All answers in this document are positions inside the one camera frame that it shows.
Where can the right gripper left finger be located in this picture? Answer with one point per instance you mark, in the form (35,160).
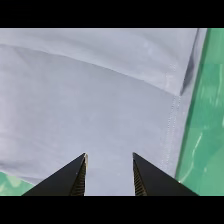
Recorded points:
(68,180)

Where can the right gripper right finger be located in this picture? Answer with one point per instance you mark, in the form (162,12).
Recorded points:
(154,182)

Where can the light grey T-shirt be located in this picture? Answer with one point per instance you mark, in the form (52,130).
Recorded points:
(100,100)

